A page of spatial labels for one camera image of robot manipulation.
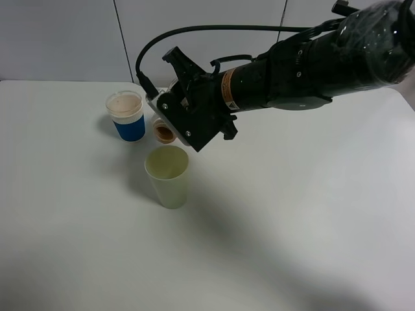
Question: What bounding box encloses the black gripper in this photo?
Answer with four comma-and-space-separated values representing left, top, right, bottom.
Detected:
162, 47, 237, 152

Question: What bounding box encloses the clear bottle pink label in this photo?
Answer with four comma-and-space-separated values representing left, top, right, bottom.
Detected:
147, 88, 190, 146

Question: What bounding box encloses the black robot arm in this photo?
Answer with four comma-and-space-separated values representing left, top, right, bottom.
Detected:
152, 1, 414, 151

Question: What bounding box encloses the pale green plastic cup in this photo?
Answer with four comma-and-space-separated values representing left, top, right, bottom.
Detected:
145, 146, 189, 209

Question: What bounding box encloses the blue sleeved clear cup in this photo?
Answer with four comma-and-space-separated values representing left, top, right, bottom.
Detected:
106, 91, 145, 143

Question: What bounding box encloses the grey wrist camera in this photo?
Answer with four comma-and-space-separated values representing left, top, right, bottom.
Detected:
146, 88, 191, 146

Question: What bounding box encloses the black cable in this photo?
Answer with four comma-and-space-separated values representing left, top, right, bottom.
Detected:
135, 0, 357, 98

